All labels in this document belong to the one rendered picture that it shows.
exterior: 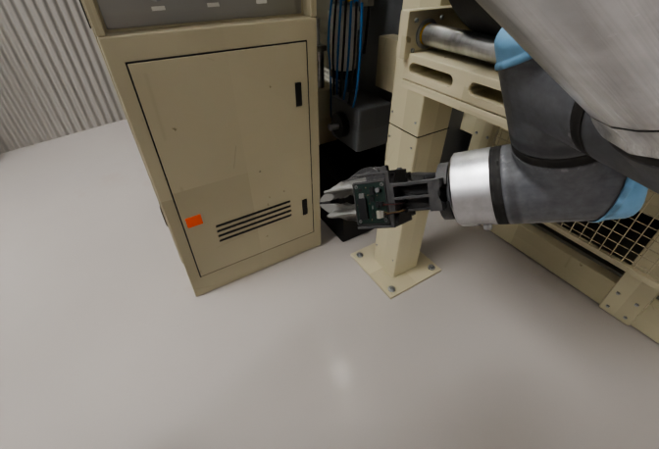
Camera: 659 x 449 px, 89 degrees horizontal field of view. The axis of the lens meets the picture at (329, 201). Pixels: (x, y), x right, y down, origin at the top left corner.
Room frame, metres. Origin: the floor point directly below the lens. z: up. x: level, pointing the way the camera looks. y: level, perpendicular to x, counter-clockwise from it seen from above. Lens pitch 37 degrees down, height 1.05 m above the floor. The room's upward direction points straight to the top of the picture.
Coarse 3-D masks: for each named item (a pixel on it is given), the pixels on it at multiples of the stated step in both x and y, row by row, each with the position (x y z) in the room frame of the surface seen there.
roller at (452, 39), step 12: (432, 24) 0.81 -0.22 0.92; (420, 36) 0.81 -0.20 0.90; (432, 36) 0.78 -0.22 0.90; (444, 36) 0.75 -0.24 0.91; (456, 36) 0.73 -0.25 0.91; (468, 36) 0.71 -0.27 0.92; (480, 36) 0.69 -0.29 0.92; (492, 36) 0.68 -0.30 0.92; (444, 48) 0.75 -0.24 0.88; (456, 48) 0.72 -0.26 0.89; (468, 48) 0.70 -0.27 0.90; (480, 48) 0.68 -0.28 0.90; (492, 48) 0.65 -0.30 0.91; (492, 60) 0.65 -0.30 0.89
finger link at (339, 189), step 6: (354, 180) 0.42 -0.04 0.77; (360, 180) 0.41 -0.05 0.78; (366, 180) 0.41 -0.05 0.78; (336, 186) 0.43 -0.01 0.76; (342, 186) 0.42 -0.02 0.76; (348, 186) 0.40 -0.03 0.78; (324, 192) 0.39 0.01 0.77; (330, 192) 0.40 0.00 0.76; (336, 192) 0.42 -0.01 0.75; (342, 192) 0.42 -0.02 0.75; (348, 192) 0.41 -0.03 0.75; (324, 198) 0.43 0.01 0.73; (330, 198) 0.42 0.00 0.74; (336, 198) 0.43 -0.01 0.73
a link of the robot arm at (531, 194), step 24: (504, 168) 0.29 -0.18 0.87; (528, 168) 0.27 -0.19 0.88; (576, 168) 0.25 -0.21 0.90; (600, 168) 0.25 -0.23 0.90; (504, 192) 0.28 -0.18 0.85; (528, 192) 0.27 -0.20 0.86; (552, 192) 0.26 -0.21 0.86; (576, 192) 0.25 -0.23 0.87; (600, 192) 0.24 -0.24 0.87; (624, 192) 0.24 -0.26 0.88; (504, 216) 0.27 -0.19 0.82; (528, 216) 0.27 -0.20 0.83; (552, 216) 0.26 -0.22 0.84; (576, 216) 0.25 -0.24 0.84; (600, 216) 0.24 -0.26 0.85; (624, 216) 0.24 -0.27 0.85
